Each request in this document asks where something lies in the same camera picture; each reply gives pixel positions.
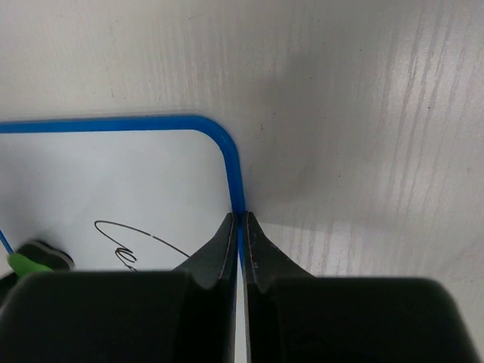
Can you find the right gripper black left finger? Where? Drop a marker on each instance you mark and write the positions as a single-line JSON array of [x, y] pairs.
[[183, 315]]

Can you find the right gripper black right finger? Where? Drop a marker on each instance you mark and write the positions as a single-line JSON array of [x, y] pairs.
[[293, 316]]

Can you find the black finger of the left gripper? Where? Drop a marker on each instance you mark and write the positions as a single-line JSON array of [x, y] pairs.
[[7, 283]]

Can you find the green whiteboard eraser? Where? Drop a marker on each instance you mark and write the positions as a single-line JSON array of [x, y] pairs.
[[38, 256]]

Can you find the blue framed whiteboard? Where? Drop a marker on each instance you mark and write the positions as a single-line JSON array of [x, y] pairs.
[[130, 193]]

